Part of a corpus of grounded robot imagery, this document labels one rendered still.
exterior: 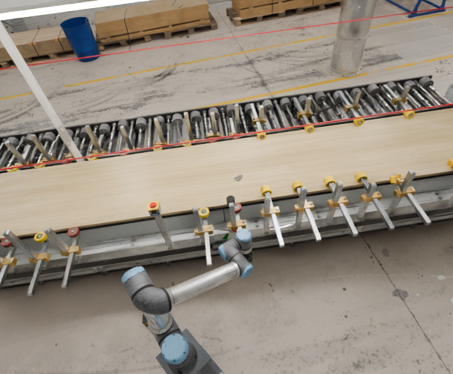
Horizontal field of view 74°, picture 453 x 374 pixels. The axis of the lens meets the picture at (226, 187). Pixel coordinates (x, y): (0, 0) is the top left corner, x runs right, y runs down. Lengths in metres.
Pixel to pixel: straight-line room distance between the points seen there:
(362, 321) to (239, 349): 1.06
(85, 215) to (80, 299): 1.02
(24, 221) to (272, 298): 2.17
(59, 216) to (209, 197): 1.20
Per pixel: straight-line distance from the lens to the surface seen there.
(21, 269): 2.88
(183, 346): 1.95
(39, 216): 2.83
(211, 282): 1.59
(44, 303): 3.52
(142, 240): 2.63
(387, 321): 3.06
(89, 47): 7.21
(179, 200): 2.41
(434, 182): 3.04
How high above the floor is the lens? 2.73
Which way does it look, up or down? 49 degrees down
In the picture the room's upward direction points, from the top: 7 degrees counter-clockwise
